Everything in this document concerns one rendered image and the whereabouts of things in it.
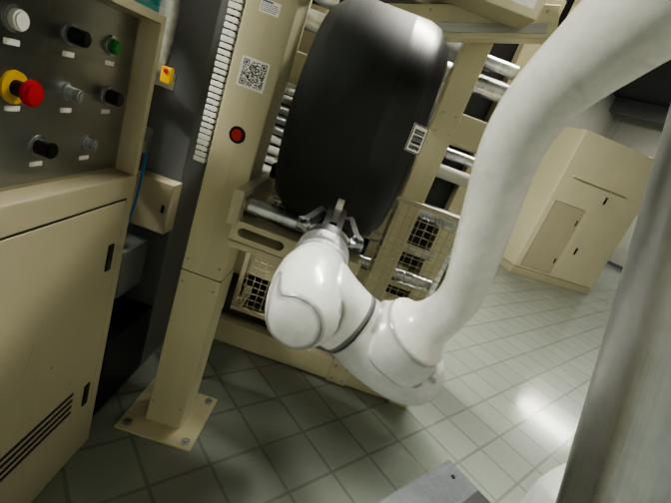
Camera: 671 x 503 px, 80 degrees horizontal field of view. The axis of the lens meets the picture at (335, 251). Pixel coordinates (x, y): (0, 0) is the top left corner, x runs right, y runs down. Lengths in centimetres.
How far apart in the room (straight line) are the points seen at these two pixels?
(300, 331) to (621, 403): 34
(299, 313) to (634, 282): 34
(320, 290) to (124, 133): 76
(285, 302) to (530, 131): 31
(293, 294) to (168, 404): 117
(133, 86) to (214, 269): 54
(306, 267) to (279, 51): 74
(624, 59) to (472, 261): 22
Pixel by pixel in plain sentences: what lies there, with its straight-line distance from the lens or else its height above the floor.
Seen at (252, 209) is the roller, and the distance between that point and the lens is 110.
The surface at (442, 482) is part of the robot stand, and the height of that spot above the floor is 65.
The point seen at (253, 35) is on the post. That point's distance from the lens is 117.
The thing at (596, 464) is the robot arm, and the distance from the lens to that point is 27.
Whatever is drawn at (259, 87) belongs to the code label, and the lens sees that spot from 115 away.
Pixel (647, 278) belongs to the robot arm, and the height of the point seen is 119.
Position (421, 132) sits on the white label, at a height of 123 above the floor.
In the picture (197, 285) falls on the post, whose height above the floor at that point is 58.
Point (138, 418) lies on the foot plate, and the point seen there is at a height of 1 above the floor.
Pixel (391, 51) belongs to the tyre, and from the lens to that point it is 96.
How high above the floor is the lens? 122
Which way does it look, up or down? 19 degrees down
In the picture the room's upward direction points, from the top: 21 degrees clockwise
